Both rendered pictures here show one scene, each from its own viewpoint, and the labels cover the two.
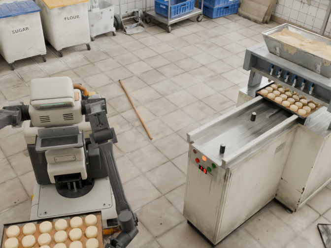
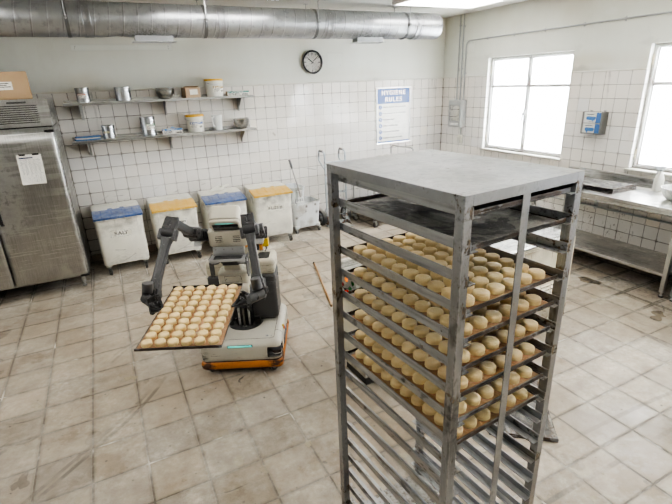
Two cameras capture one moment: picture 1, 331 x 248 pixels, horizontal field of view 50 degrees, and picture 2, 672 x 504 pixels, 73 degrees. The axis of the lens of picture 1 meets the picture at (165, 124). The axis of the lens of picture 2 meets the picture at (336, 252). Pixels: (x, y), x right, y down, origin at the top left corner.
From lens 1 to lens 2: 147 cm
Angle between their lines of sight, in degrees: 20
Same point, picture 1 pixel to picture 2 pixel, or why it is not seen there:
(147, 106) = not seen: hidden behind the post
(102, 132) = (248, 225)
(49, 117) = (222, 237)
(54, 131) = (225, 250)
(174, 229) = (332, 370)
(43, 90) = (218, 213)
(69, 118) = (237, 240)
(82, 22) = (285, 212)
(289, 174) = not seen: hidden behind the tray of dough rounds
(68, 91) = (236, 214)
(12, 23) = not seen: hidden behind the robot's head
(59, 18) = (263, 208)
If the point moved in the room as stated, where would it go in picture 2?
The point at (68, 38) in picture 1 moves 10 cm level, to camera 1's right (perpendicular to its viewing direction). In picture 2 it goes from (270, 227) to (277, 227)
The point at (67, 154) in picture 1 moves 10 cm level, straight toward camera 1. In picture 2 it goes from (234, 274) to (234, 280)
